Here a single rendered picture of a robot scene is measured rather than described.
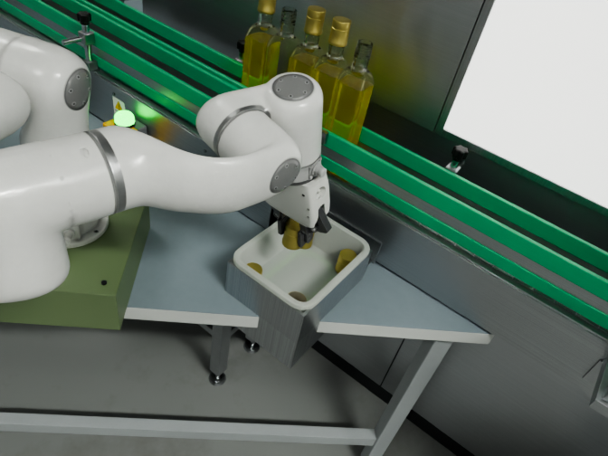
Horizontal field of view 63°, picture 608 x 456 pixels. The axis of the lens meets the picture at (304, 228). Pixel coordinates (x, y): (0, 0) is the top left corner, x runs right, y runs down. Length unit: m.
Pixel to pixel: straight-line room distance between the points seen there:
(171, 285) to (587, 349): 0.73
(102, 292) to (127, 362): 0.94
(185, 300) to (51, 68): 0.43
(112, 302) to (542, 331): 0.72
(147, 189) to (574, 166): 0.75
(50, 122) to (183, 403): 1.09
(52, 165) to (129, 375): 1.29
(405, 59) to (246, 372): 1.12
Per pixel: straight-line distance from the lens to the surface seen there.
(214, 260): 0.99
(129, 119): 1.20
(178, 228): 1.05
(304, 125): 0.60
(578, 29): 0.95
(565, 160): 1.01
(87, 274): 0.85
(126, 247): 0.89
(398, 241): 0.99
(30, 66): 0.75
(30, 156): 0.49
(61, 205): 0.48
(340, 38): 0.96
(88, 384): 1.73
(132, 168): 0.50
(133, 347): 1.78
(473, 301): 0.99
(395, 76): 1.07
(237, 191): 0.51
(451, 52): 1.01
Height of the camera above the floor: 1.46
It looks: 41 degrees down
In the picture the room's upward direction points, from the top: 13 degrees clockwise
